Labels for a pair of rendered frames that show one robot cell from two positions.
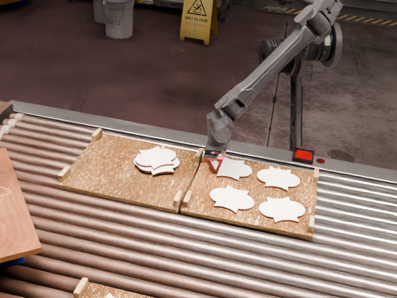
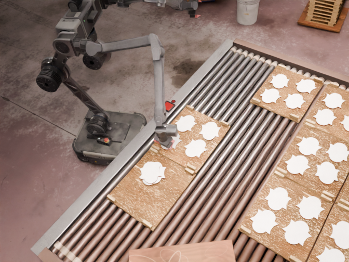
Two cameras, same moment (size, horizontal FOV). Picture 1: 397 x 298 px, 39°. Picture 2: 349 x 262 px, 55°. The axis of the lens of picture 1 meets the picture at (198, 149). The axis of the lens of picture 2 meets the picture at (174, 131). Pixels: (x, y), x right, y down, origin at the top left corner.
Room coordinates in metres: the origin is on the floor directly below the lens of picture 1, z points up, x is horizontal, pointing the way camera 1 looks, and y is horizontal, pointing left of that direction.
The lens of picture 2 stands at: (0.92, 0.96, 2.66)
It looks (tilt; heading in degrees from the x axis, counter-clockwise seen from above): 52 degrees down; 301
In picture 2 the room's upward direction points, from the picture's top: 9 degrees counter-clockwise
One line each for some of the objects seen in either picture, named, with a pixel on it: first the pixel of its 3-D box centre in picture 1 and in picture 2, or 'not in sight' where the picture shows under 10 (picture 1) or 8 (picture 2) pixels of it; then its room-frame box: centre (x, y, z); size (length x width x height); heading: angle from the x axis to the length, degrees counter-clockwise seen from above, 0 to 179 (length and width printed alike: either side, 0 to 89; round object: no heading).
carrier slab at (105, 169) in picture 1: (134, 169); (151, 186); (1.57, 0.21, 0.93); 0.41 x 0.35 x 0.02; 78
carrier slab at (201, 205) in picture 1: (253, 191); (190, 137); (1.50, -0.19, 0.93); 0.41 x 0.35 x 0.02; 79
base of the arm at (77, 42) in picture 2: not in sight; (81, 44); (2.19, -0.25, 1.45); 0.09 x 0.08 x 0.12; 102
